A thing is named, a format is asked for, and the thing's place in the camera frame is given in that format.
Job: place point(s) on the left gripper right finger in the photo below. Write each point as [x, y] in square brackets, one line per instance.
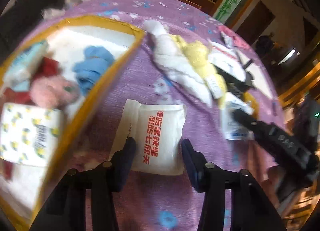
[194, 162]

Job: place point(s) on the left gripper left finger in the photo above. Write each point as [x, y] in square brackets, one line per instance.
[121, 165]

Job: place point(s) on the white red-text wipe pack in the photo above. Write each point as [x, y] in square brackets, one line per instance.
[157, 130]

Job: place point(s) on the white blue-print packet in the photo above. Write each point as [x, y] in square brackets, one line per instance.
[232, 115]

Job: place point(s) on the yellow snack bag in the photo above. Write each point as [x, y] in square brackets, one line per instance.
[249, 99]

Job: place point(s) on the blue towel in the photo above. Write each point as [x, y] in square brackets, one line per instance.
[96, 63]

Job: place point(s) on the white and yellow plush towel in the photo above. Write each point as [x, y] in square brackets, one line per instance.
[187, 64]

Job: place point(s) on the white red-striped packet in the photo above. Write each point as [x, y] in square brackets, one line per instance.
[225, 59]

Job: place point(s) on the purple floral tablecloth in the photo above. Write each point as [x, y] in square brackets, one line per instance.
[150, 78]

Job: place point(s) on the white paper sheets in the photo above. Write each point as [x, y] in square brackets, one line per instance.
[259, 80]

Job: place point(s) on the black electric motor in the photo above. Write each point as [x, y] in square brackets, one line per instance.
[235, 86]

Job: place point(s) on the pink plush toy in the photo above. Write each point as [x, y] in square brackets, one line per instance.
[54, 92]

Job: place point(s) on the lemon-print tissue pack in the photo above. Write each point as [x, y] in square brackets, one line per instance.
[29, 134]

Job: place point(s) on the yellow-rimmed white foam box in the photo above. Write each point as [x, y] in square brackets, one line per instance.
[24, 193]

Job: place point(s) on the red bag in box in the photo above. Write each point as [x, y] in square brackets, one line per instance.
[47, 68]

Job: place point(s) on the small crumpled white packet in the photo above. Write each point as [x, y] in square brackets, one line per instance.
[228, 41]

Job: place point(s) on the pink cloth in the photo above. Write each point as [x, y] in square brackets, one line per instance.
[237, 40]

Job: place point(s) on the blue cartoon tissue pack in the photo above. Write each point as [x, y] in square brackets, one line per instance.
[20, 73]

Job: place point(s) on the plastic bags pile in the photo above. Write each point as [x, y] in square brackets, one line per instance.
[52, 12]

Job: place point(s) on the black leather sofa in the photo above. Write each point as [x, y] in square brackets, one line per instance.
[20, 19]

